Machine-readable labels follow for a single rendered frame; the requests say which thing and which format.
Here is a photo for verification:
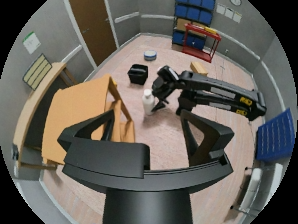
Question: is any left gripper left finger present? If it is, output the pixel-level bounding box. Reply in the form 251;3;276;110
61;109;116;141

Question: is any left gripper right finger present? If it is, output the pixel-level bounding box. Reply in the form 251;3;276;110
180;109;234;167

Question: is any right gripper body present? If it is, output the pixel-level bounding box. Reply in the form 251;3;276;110
153;91;169;105

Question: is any tan wooden shelving unit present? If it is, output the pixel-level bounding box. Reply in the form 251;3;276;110
43;73;136;165

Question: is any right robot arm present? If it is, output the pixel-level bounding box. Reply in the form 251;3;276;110
152;64;266;121

